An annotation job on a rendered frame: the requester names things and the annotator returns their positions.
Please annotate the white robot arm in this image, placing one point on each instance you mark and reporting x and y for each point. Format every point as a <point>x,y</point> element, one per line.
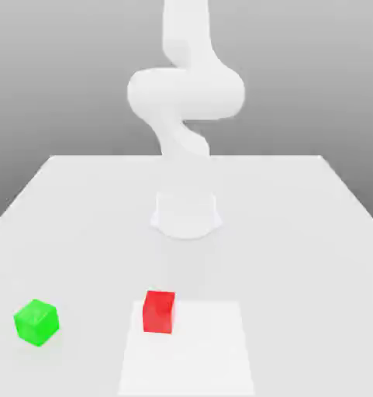
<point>186,93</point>

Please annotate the small red cube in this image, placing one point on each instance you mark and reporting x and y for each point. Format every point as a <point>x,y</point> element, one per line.
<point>158,312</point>

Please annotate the small green cube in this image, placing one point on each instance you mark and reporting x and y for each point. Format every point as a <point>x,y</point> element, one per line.
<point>36,323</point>

